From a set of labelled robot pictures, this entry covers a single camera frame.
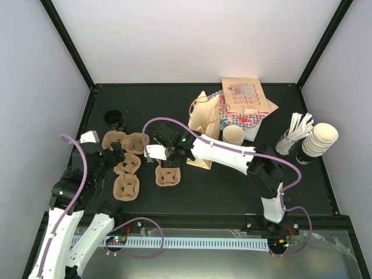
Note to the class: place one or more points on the clear stirrer holder cup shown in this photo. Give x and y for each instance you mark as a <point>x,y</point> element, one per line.
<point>285,145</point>

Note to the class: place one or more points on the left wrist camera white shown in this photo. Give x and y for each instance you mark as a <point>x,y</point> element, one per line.
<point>89,137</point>

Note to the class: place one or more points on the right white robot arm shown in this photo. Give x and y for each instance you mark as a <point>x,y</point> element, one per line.
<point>265,173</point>

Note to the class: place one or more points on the kraft paper bag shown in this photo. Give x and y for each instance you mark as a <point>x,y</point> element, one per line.
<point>204,115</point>

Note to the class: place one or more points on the pink cakes paper bag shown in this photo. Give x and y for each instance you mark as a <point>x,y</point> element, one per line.
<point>245,96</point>

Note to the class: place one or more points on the small circuit board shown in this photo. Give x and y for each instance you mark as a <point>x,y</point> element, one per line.
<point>116,240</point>

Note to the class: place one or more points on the light blue paper bag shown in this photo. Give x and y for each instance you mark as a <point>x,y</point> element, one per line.
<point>251,132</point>

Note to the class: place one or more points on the blue checkered paper bag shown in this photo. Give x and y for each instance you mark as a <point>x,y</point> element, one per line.
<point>221,104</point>

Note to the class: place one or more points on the white stirrer packets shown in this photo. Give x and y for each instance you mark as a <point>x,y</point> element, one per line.
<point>300,127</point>

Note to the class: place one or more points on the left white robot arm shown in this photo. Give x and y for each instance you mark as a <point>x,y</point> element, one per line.
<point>81,182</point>

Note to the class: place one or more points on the brown pulp cup carrier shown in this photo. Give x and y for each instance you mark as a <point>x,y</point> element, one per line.
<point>167,176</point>

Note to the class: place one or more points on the light blue cable duct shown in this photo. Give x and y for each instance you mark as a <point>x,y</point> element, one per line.
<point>244,244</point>

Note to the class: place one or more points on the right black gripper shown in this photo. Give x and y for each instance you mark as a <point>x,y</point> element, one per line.
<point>175,163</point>

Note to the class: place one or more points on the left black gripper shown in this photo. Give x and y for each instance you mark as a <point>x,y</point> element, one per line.
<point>113,160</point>

